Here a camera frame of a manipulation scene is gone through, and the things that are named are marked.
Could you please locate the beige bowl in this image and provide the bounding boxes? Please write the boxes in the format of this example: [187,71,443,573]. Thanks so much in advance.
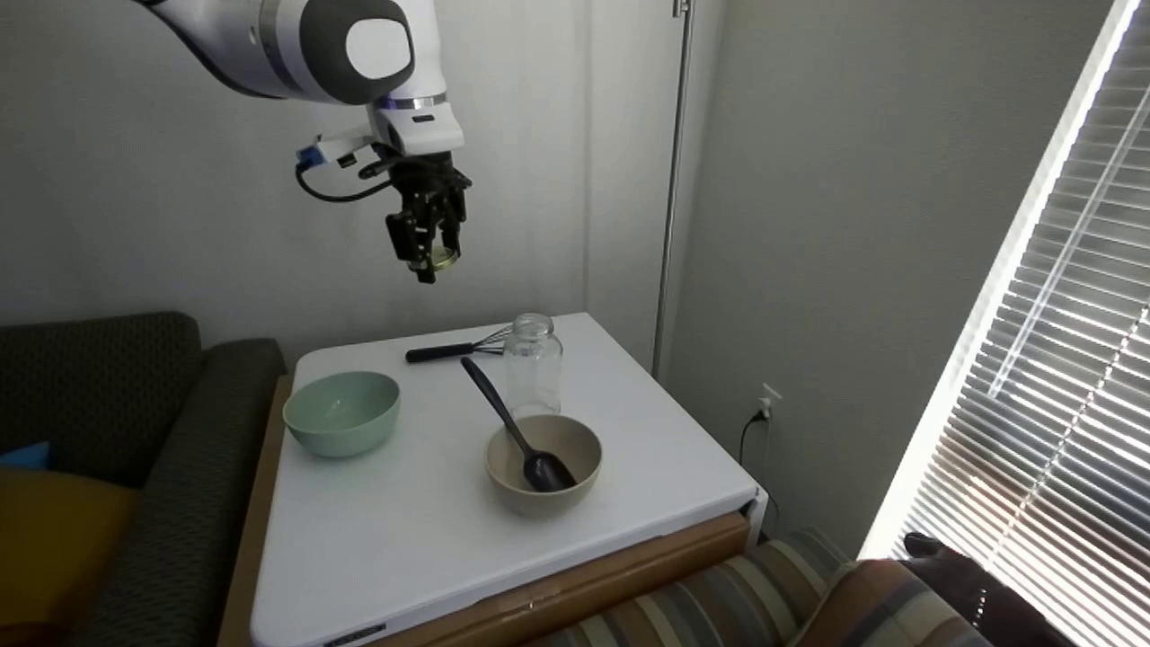
[483,409,605,523]

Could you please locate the striped cushion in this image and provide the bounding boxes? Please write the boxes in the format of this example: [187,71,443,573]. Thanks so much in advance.
[786,555,998,647]

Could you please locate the yellow metal jar lid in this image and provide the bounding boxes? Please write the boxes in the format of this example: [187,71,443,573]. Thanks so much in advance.
[428,241,468,280]

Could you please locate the dark fabric object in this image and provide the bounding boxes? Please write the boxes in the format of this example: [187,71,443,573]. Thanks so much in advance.
[898,528,1088,647]

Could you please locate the blue cushion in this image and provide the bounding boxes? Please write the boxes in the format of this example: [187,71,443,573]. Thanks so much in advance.
[0,438,59,476]

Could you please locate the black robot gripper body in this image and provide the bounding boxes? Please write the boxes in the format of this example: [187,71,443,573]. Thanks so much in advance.
[381,150,475,250]

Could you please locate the black spoon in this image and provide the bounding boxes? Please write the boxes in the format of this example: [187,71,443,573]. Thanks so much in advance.
[457,353,578,497]

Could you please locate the black power cord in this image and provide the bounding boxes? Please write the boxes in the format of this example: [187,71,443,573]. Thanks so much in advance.
[735,407,774,476]

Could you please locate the light green bowl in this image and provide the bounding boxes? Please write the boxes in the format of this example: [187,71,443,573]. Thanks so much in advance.
[282,367,404,461]

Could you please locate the white square table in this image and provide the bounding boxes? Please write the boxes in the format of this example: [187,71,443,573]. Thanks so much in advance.
[248,308,768,647]

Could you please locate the white wall outlet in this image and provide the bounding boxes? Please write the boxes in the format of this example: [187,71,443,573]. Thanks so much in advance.
[753,383,786,432]

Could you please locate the yellow cushion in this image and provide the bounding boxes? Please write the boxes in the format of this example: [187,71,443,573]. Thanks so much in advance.
[0,464,143,638]

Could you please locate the thin vertical wall strip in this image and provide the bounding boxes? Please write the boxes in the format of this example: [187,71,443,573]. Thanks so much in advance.
[652,0,698,383]

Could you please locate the dark grey couch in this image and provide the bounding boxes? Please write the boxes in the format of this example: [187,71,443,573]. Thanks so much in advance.
[0,308,292,647]

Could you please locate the black handled wire whisk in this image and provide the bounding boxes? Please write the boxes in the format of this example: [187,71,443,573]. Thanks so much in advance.
[404,331,516,367]

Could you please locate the striped couch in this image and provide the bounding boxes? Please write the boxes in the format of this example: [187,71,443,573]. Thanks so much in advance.
[524,532,913,647]

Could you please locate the wooden table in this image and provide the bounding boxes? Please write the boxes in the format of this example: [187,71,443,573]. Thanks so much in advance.
[214,371,756,647]

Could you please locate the wrist camera with blue connector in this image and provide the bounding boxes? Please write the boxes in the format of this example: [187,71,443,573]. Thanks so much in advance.
[292,128,404,208]

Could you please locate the clear glass jar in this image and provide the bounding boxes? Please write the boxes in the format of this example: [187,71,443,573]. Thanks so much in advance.
[500,308,568,420]

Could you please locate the white window blinds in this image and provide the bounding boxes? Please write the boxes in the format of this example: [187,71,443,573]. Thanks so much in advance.
[861,0,1150,647]

